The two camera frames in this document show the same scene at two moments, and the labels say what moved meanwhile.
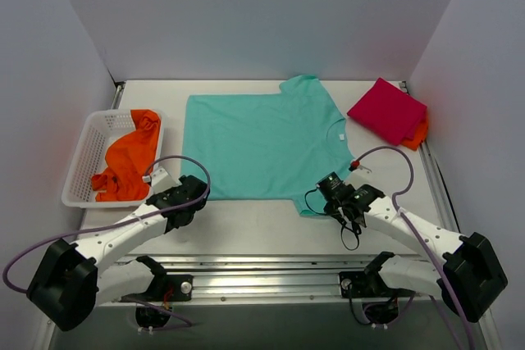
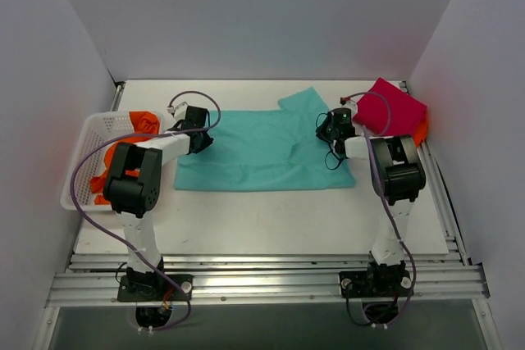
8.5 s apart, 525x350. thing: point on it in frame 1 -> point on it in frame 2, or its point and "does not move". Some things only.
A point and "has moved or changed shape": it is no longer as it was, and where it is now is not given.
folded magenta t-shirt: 388,111 does not move
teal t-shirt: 266,146 has moved or changed shape
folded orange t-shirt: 419,138 does not move
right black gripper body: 335,206 -> 326,134
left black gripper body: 197,188 -> 203,141
